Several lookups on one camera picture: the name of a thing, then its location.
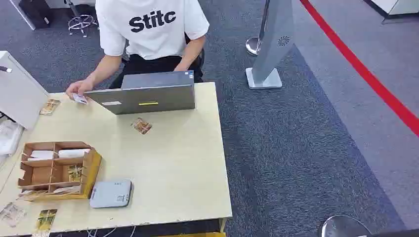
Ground person's right hand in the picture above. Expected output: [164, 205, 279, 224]
[65, 78, 94, 100]

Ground brown patterned card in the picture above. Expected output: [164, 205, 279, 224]
[39, 99, 62, 116]
[130, 118, 153, 135]
[16, 190, 48, 202]

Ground white cabinet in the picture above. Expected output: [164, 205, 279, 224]
[0, 50, 50, 130]

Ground white card stack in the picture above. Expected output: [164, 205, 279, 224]
[27, 150, 55, 162]
[58, 148, 91, 159]

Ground chrome chair base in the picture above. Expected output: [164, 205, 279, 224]
[64, 0, 99, 38]

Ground grey laptop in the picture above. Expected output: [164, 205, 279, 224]
[84, 70, 196, 116]

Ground wooden card box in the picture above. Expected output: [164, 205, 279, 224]
[17, 141, 103, 202]

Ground clear plastic bag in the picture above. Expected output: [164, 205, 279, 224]
[0, 119, 25, 158]

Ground gold patterned card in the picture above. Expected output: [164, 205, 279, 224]
[67, 164, 84, 183]

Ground black box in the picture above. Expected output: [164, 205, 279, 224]
[18, 0, 53, 30]

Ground person in white shirt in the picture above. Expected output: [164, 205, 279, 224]
[95, 0, 210, 89]

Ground pale card stack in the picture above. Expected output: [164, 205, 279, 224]
[51, 185, 82, 195]

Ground grey card reader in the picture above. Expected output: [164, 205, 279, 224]
[89, 179, 133, 209]

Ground gold green card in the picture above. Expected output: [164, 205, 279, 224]
[35, 209, 58, 233]

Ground pale patterned card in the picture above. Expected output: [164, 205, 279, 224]
[0, 202, 27, 228]

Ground grey kiosk stand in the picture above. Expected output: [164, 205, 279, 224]
[245, 0, 295, 90]

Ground red floor tape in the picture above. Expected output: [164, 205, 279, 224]
[299, 0, 419, 138]

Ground chrome stanchion base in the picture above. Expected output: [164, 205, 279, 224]
[318, 215, 374, 237]

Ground white furniture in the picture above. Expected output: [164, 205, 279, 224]
[370, 0, 419, 25]

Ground white cables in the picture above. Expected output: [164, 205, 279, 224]
[85, 226, 137, 237]

